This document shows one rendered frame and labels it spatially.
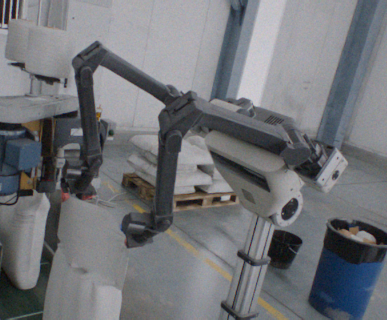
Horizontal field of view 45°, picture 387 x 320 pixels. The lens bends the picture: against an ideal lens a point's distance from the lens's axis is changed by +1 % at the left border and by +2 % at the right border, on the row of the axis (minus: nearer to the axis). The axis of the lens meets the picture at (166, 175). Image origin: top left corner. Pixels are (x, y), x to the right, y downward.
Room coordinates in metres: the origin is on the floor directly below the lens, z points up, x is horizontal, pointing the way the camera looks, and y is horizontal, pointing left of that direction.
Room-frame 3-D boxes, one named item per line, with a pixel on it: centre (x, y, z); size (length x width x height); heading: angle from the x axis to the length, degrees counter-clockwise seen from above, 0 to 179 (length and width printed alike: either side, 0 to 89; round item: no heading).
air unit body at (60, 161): (1.84, 0.45, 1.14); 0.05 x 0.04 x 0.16; 129
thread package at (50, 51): (1.70, 0.49, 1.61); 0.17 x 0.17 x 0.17
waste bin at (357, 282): (3.22, -1.46, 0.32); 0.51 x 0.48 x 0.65; 129
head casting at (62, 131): (2.05, 0.49, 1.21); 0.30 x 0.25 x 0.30; 39
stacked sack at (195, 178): (4.77, -0.14, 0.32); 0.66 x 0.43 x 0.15; 131
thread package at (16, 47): (1.90, 0.66, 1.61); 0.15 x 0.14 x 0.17; 39
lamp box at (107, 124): (2.05, 0.30, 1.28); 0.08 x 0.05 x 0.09; 39
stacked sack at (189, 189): (4.88, 0.02, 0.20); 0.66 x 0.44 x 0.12; 39
